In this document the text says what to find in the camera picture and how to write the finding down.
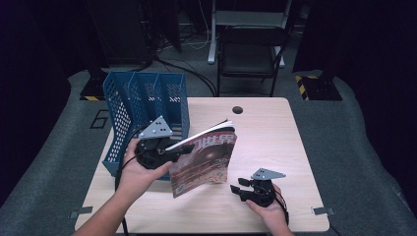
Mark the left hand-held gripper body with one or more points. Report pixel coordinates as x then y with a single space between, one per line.
154 144

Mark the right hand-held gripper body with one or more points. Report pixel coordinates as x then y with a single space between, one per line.
264 191

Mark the magazine with reddish cover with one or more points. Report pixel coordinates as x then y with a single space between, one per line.
206 160

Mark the blue three-slot file rack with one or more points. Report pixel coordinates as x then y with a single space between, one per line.
144 98

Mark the person's right hand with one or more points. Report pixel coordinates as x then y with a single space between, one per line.
270 214

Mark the person's left hand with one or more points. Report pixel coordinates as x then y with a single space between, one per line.
137 177

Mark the black stand base yellow stripes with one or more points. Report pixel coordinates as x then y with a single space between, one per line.
319 88
95 88

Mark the dark cabinet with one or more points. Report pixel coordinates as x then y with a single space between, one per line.
119 32

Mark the black folding chair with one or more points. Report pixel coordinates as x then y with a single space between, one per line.
250 49

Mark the grey metal table bracket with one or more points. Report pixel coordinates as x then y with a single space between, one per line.
81 212
323 210

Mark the white metal desk frame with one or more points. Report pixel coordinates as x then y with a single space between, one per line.
249 18

